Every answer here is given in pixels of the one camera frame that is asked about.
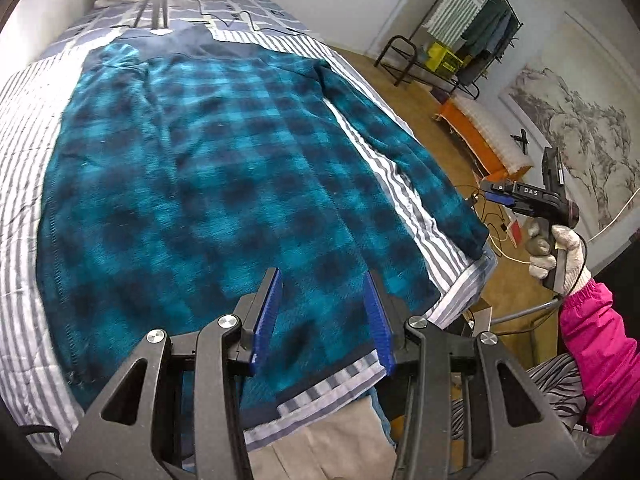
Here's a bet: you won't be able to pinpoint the orange bench with white cover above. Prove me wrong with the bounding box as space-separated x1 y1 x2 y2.
434 95 535 181

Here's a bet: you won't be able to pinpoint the grey white striped quilt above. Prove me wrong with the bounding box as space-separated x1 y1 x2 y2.
0 25 498 453

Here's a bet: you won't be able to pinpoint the striped hanging towel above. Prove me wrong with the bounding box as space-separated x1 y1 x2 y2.
422 0 501 53

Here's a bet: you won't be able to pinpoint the person's right forearm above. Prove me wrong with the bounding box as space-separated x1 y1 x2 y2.
557 280 640 436

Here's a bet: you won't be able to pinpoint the zebra striped cloth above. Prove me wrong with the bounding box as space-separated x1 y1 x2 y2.
450 352 591 441

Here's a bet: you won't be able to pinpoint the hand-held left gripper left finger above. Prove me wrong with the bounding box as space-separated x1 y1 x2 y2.
60 266 284 480

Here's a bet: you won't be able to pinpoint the dark hanging clothes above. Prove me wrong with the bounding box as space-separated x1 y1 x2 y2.
457 2 521 88

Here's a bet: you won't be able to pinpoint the yellow box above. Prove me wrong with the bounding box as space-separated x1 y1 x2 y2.
425 42 461 75

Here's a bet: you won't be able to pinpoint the teal plaid fleece jacket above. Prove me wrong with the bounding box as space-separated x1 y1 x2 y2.
37 27 491 413

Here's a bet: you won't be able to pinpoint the black ring light cable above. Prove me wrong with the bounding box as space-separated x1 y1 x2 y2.
192 0 306 36

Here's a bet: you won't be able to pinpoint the person's beige trousers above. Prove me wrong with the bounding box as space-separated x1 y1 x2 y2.
245 395 398 480

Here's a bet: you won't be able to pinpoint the black clothes rack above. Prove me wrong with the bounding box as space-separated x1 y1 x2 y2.
374 0 523 101

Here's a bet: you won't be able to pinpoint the person's right hand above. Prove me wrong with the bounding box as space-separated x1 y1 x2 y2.
522 224 593 297

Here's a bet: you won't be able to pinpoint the black tripod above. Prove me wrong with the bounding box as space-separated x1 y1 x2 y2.
131 0 171 31

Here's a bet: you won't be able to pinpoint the grey metal tube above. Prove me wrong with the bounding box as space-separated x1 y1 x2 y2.
490 296 563 326

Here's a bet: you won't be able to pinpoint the landscape wall painting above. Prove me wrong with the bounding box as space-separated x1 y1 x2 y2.
500 10 640 241

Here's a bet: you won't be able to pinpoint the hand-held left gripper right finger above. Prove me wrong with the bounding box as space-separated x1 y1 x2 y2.
362 270 588 480

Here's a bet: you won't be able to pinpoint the blue patterned bed sheet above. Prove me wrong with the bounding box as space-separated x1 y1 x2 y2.
47 0 321 53

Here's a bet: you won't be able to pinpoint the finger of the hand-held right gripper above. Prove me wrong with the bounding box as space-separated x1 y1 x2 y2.
480 182 513 208

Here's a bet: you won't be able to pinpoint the white floor cable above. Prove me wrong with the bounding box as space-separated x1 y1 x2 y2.
487 232 533 266

